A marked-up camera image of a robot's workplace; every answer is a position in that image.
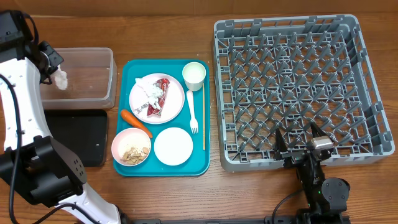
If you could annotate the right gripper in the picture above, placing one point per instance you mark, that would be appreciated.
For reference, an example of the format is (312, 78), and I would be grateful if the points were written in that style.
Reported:
(292, 157)

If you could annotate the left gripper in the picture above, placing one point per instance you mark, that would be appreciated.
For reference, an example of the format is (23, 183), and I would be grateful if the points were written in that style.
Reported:
(55, 57)

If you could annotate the white tissue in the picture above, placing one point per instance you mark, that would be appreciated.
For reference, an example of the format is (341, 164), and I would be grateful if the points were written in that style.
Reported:
(60, 79)
(147, 87)

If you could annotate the red snack wrapper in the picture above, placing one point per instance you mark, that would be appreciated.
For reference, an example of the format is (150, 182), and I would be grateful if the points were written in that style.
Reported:
(157, 96)

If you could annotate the pink bowl with food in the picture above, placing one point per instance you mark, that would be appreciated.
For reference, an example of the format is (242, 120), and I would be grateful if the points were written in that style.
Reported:
(131, 147)

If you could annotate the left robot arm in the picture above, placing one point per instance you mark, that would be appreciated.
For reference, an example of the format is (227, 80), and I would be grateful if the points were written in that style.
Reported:
(35, 165)

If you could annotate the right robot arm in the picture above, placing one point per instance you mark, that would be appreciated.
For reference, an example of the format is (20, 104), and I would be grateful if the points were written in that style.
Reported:
(326, 197)

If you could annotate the grey dishwasher rack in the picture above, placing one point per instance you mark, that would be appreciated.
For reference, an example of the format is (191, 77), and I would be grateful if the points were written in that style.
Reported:
(285, 73)

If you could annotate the clear plastic bin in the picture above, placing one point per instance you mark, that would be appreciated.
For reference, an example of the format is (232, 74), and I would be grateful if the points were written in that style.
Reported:
(92, 78)

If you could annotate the black tray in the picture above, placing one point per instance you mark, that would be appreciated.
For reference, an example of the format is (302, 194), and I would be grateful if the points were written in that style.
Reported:
(84, 132)

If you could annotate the orange carrot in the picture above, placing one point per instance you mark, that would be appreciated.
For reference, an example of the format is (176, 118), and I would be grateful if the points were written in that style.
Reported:
(133, 121)

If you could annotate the white plastic fork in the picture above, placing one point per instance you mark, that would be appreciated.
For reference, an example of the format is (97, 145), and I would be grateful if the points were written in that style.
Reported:
(193, 120)

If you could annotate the wooden chopstick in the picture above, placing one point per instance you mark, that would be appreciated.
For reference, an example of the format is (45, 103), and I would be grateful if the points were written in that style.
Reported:
(203, 115)

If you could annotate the white cup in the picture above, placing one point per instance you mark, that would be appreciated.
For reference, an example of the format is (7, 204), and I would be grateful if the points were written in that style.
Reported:
(194, 74)

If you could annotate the large white plate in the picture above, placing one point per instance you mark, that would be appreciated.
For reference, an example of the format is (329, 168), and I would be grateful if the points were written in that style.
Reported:
(174, 100)

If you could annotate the small white plate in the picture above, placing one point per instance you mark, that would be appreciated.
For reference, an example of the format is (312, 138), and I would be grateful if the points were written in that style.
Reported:
(173, 146)

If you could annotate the teal serving tray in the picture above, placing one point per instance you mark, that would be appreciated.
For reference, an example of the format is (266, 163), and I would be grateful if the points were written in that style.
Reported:
(199, 161)

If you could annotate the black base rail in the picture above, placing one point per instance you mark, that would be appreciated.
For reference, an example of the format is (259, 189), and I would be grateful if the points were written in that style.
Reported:
(266, 220)

